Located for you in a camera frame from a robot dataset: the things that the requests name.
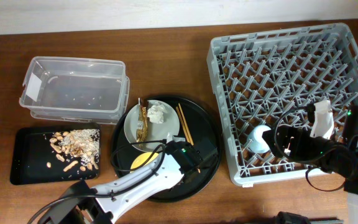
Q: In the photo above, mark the peanut and rice food scraps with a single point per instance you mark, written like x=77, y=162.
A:
x=78, y=148

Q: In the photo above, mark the grey round plate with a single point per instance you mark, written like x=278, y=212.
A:
x=170, y=125

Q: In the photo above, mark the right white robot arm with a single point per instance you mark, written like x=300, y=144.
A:
x=319, y=150

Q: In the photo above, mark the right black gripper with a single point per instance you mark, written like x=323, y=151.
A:
x=296, y=137

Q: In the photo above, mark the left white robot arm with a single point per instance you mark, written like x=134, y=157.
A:
x=172, y=162

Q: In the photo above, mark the brown gold snack wrapper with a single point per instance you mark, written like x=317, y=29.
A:
x=142, y=126

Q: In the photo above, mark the light blue cup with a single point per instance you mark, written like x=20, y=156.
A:
x=258, y=144

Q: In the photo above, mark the yellow bowl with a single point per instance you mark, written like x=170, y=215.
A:
x=144, y=159

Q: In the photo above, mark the black rectangular tray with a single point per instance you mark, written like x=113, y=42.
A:
x=34, y=161

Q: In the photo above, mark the round black serving tray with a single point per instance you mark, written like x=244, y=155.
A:
x=201, y=125

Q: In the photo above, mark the grey plastic dishwasher rack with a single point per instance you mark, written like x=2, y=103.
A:
x=261, y=77

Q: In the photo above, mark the clear plastic waste bin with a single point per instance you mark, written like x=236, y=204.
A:
x=76, y=89

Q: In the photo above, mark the white napkin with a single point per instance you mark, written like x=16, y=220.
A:
x=156, y=113

